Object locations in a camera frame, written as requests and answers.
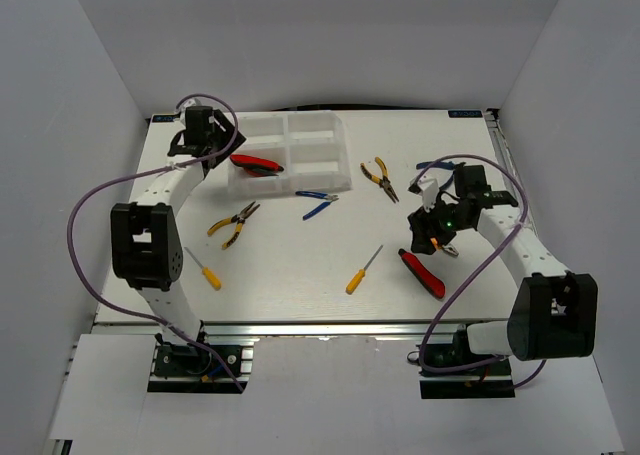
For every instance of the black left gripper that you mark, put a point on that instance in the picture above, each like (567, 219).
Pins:
(223, 121)

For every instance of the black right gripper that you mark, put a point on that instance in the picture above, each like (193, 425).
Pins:
(422, 221)

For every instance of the red handled pliers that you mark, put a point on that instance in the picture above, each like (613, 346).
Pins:
(265, 172)

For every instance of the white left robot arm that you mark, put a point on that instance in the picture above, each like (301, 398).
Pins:
(146, 248)

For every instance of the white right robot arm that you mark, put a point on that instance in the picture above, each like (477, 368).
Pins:
(554, 312)

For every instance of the orange black combination pliers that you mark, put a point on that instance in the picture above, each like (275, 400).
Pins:
(448, 249)

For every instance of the red black knife right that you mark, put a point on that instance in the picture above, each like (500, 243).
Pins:
(432, 284)

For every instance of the blue sticker left corner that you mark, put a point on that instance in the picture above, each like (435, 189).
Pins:
(165, 118)

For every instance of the blue sticker corner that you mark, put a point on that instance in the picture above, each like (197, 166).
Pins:
(465, 114)
(165, 118)

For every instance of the yellow pliers centre right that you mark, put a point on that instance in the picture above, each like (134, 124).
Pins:
(382, 181)

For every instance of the white compartment tray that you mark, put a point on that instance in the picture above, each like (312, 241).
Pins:
(310, 146)

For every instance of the yellow long nose pliers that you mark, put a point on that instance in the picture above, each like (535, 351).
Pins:
(238, 220)

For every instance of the blue sticker right corner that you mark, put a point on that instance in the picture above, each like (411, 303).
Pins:
(465, 114)

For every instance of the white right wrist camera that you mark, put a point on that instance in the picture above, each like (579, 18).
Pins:
(427, 188)

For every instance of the yellow handle screwdriver centre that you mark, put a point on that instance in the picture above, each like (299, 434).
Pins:
(360, 275)

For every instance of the yellow handle screwdriver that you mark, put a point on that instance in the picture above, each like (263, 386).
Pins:
(360, 275)
(207, 273)

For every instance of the blue handled cutters right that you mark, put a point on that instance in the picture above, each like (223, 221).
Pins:
(443, 165)

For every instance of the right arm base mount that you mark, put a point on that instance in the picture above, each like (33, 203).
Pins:
(464, 375)

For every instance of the yellow handle screwdriver left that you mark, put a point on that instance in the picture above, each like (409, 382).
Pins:
(207, 273)

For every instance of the aluminium rail front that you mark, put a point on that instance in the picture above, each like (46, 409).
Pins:
(254, 330)

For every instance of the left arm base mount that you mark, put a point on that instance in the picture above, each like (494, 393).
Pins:
(181, 370)

